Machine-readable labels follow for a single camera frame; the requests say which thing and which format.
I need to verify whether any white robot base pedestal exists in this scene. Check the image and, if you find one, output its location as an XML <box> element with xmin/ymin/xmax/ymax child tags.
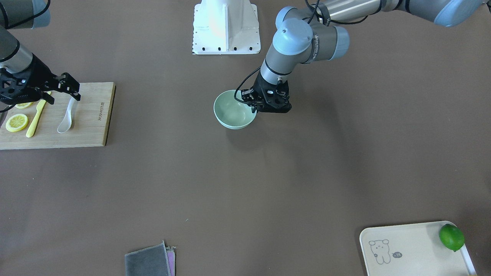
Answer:
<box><xmin>192</xmin><ymin>0</ymin><xmax>261</xmax><ymax>55</ymax></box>

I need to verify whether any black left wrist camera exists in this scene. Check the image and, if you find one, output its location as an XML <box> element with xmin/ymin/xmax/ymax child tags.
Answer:
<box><xmin>240</xmin><ymin>89</ymin><xmax>264</xmax><ymax>108</ymax></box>

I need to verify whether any beige rabbit tray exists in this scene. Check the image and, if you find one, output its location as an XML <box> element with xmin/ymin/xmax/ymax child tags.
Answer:
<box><xmin>359</xmin><ymin>221</ymin><xmax>477</xmax><ymax>276</ymax></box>

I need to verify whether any yellow plastic knife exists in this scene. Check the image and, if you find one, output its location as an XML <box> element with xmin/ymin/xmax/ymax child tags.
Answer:
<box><xmin>26</xmin><ymin>99</ymin><xmax>47</xmax><ymax>138</ymax></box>

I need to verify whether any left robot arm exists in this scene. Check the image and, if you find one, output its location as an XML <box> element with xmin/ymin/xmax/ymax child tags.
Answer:
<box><xmin>241</xmin><ymin>0</ymin><xmax>484</xmax><ymax>113</ymax></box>

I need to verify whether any lemon slice front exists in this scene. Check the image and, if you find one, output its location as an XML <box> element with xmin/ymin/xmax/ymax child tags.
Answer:
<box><xmin>5</xmin><ymin>113</ymin><xmax>29</xmax><ymax>133</ymax></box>

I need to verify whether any bamboo cutting board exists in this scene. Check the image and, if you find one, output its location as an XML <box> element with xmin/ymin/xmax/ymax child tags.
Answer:
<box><xmin>0</xmin><ymin>82</ymin><xmax>115</xmax><ymax>150</ymax></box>

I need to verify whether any white plastic spoon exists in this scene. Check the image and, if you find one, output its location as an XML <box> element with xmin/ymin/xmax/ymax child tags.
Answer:
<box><xmin>57</xmin><ymin>98</ymin><xmax>78</xmax><ymax>133</ymax></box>

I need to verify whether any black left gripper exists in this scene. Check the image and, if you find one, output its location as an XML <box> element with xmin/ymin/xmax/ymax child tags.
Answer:
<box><xmin>251</xmin><ymin>73</ymin><xmax>292</xmax><ymax>113</ymax></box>

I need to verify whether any green lime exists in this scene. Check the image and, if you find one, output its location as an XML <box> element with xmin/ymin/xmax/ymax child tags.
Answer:
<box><xmin>438</xmin><ymin>223</ymin><xmax>465</xmax><ymax>252</ymax></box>

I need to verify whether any lemon slice top single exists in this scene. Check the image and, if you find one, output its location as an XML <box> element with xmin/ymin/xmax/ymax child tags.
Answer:
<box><xmin>15</xmin><ymin>102</ymin><xmax>33</xmax><ymax>109</ymax></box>

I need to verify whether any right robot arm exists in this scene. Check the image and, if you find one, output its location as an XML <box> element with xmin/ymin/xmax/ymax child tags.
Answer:
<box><xmin>0</xmin><ymin>0</ymin><xmax>81</xmax><ymax>109</ymax></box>

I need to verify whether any light green bowl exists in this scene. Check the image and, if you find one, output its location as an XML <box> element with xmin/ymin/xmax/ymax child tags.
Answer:
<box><xmin>213</xmin><ymin>90</ymin><xmax>257</xmax><ymax>130</ymax></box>

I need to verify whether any grey folded cloth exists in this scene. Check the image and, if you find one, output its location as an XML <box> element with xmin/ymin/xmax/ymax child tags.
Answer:
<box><xmin>125</xmin><ymin>241</ymin><xmax>176</xmax><ymax>276</ymax></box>

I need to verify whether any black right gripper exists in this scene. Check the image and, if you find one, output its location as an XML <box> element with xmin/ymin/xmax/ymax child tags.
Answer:
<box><xmin>0</xmin><ymin>56</ymin><xmax>81</xmax><ymax>105</ymax></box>

